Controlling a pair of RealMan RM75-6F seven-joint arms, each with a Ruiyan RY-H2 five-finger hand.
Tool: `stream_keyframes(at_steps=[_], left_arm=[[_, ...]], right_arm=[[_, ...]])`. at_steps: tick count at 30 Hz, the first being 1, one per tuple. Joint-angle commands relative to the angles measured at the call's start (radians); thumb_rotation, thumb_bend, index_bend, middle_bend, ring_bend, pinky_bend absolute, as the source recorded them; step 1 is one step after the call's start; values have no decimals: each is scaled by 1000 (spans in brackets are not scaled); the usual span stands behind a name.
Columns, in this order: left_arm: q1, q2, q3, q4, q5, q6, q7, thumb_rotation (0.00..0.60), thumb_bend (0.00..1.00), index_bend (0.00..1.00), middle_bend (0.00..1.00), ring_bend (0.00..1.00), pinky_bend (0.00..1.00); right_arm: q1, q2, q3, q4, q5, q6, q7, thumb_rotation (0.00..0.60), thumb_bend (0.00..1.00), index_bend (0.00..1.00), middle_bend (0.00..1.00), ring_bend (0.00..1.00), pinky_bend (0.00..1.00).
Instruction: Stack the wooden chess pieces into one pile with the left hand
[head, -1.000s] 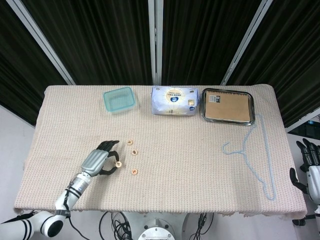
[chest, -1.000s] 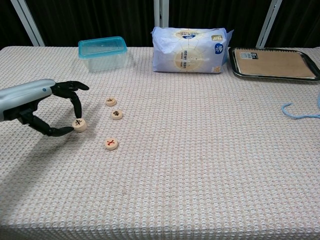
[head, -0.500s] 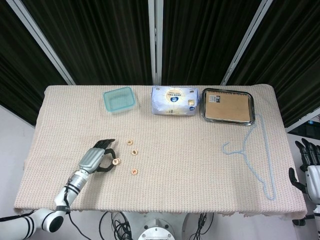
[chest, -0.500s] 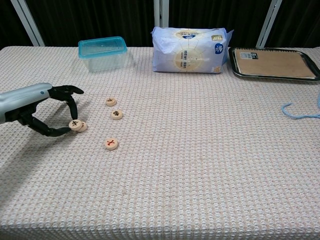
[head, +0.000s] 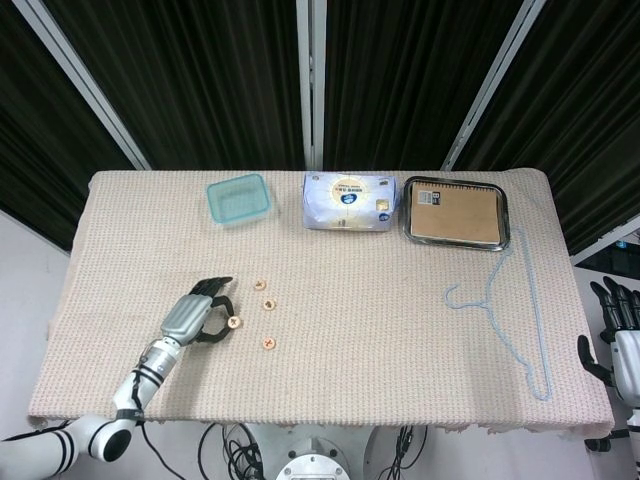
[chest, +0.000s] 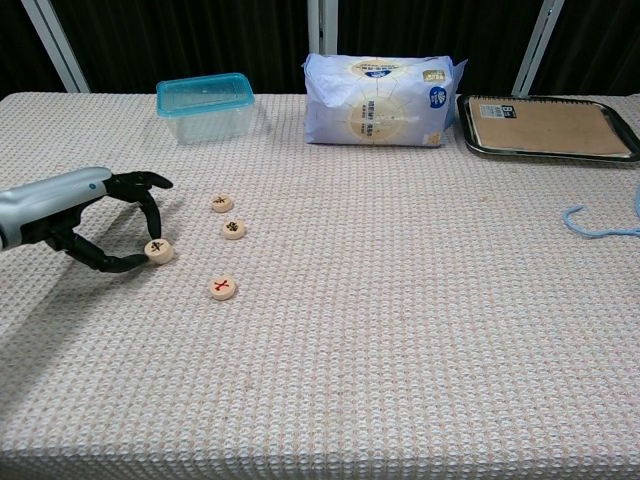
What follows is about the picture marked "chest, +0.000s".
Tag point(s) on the clear container teal lid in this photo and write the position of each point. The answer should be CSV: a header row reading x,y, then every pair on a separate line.
x,y
205,110

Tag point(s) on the light blue tissue pack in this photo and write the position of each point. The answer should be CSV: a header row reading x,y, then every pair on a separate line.
x,y
380,105

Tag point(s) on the beige textured tablecloth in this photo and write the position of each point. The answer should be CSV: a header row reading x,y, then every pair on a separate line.
x,y
350,325

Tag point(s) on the chess piece thin black character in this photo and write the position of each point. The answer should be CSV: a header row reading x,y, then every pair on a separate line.
x,y
222,203

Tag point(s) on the chess piece dark red character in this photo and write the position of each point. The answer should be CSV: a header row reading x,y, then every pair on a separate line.
x,y
159,246

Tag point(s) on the white metal frame pole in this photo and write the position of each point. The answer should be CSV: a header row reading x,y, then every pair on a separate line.
x,y
55,45
320,25
537,45

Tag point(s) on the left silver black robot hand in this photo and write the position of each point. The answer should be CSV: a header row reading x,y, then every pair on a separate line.
x,y
50,205

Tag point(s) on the black curtain panel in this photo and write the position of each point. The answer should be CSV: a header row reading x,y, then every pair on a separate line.
x,y
425,30
175,40
15,50
600,45

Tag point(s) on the dark metal tray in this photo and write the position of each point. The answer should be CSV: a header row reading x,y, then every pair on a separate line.
x,y
464,117

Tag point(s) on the brown spiral notebook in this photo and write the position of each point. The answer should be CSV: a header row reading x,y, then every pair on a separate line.
x,y
550,125

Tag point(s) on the chess piece bold black character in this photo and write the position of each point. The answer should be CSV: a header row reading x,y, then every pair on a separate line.
x,y
233,229

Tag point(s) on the chess piece red cross character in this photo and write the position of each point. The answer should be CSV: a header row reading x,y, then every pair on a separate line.
x,y
223,288

